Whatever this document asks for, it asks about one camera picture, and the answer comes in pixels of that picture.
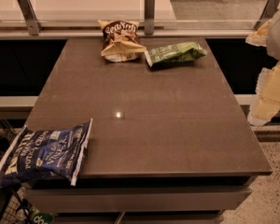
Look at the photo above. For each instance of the green chip bag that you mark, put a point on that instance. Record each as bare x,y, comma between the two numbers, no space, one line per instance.
175,53

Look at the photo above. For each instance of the brown chip bag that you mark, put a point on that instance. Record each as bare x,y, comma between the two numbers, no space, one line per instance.
122,42

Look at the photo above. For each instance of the blue chip bag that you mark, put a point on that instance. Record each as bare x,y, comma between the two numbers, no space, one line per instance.
41,154

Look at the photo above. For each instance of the right metal railing bracket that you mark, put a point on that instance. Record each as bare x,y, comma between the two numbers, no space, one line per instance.
270,8

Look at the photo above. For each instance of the wire basket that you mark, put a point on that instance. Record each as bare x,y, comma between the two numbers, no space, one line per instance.
9,204

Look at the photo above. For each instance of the left metal railing bracket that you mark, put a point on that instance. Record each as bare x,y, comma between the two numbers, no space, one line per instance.
32,24

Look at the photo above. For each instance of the middle metal railing bracket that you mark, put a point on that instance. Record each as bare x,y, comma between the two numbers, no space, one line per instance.
149,16

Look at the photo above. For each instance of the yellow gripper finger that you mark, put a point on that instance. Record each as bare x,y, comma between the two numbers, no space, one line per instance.
266,103
258,38

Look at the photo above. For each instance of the green package in basket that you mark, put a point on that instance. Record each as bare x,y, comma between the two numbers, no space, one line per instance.
38,217

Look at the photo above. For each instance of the metal railing bracket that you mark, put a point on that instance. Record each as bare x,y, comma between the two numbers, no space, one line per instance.
32,24
149,16
270,8

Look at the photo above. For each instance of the grey drawer cabinet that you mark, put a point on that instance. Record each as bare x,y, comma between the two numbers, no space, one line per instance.
152,199

